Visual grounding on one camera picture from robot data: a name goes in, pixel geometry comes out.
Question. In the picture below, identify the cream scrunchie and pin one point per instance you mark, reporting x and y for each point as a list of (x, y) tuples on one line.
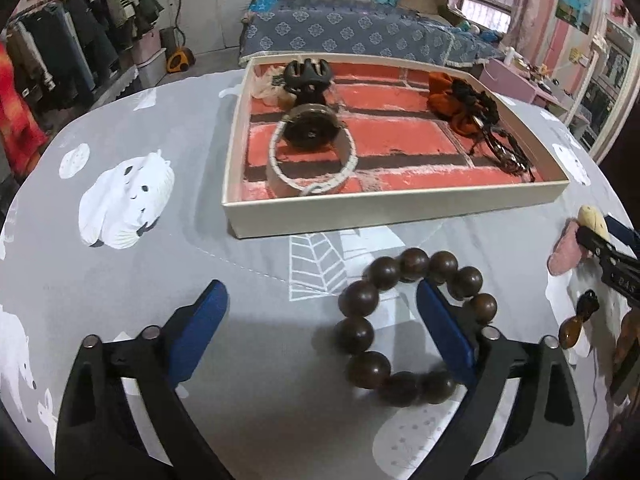
[(262, 87)]

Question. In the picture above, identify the bed with blue patterned cover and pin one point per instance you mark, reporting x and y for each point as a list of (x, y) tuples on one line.
[(350, 30)]

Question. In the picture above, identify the black scrunchie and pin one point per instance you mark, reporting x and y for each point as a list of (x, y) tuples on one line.
[(467, 92)]

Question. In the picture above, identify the pink felt hair clip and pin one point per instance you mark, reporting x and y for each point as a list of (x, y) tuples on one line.
[(562, 252)]

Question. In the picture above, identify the blue plastic bag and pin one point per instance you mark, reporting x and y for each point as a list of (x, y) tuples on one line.
[(262, 2)]

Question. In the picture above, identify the pink nightstand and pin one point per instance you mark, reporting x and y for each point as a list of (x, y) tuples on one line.
[(510, 82)]

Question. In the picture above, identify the white framed mirror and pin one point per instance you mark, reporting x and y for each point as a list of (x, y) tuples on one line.
[(612, 85)]

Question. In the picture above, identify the small brown hair clip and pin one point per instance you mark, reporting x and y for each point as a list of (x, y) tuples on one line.
[(570, 332)]

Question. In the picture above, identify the garment steamer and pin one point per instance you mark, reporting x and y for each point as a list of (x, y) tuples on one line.
[(177, 55)]

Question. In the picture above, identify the grey bear-print tablecloth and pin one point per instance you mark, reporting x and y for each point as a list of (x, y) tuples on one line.
[(200, 240)]

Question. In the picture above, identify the orange scrunchie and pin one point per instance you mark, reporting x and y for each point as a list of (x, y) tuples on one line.
[(442, 100)]

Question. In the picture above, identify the beige tray with brick-pattern lining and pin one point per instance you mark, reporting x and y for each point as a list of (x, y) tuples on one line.
[(400, 205)]

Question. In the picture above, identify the wall poster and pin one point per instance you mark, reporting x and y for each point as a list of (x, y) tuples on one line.
[(577, 0)]

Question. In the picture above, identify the white plastic storage box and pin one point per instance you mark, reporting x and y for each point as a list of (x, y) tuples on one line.
[(152, 60)]

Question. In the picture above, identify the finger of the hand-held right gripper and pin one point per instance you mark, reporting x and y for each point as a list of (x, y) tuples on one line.
[(595, 242), (625, 232)]

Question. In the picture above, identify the black hair claw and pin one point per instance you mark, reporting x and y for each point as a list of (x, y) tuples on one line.
[(305, 77)]

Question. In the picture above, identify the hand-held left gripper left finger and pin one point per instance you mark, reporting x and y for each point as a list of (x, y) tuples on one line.
[(197, 335)]

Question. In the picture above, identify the row of hanging clothes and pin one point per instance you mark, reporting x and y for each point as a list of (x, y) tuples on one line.
[(75, 45)]

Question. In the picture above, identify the cream fuzzy hair clip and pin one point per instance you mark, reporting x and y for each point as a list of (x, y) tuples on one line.
[(590, 217)]

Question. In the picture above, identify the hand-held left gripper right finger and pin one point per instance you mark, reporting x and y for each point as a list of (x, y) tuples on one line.
[(445, 330)]

